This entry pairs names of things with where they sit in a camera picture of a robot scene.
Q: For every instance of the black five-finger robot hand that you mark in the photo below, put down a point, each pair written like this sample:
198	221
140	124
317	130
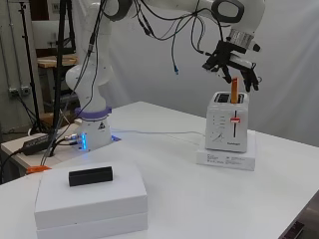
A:
227	54

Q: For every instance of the wooden table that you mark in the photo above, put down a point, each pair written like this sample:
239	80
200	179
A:
46	61

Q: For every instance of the beige side table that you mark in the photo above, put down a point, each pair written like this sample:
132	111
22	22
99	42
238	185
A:
20	156

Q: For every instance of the white flat box with print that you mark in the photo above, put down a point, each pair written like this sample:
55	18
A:
226	161

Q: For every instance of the black block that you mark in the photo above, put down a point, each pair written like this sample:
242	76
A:
90	176

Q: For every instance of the orange object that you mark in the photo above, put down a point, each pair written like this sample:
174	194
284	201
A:
38	169

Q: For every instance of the white seven-joint robot arm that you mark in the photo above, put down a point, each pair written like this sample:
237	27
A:
88	79

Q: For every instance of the thick black tripod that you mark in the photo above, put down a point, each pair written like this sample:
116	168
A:
60	66

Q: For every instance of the toy bread slice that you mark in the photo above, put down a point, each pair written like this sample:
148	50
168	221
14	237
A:
234	91

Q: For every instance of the dark flat object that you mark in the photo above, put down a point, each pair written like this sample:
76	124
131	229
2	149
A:
293	230

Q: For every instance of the grey wall outlet box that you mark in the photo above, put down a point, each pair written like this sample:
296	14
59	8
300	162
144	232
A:
19	91

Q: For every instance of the steel toaster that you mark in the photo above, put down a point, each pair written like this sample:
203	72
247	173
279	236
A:
226	132

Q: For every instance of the white hanging sheet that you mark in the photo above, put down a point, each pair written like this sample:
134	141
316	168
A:
289	49

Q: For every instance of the thin black light stand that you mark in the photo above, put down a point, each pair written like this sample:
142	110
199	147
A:
32	83

